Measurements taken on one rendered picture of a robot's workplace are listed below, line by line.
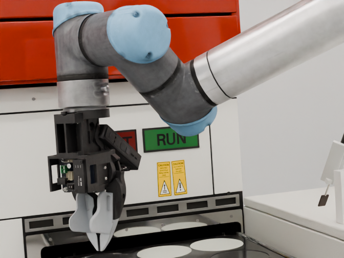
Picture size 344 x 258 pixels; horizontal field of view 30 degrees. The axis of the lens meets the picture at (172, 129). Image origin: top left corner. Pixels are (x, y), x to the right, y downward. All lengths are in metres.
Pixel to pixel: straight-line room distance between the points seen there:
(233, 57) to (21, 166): 0.53
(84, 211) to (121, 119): 0.33
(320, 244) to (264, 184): 1.96
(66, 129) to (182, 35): 0.42
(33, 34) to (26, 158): 0.23
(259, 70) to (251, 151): 2.14
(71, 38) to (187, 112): 0.19
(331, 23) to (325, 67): 2.33
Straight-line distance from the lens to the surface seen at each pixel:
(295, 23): 0.85
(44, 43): 1.19
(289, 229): 1.18
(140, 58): 0.83
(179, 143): 1.30
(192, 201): 1.32
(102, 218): 0.95
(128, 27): 0.82
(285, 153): 3.07
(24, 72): 1.19
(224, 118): 1.33
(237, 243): 1.24
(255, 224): 1.31
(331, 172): 1.08
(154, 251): 1.21
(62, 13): 0.93
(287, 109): 3.07
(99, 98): 0.92
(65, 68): 0.92
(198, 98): 0.89
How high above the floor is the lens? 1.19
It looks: 3 degrees down
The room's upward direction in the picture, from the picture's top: 4 degrees counter-clockwise
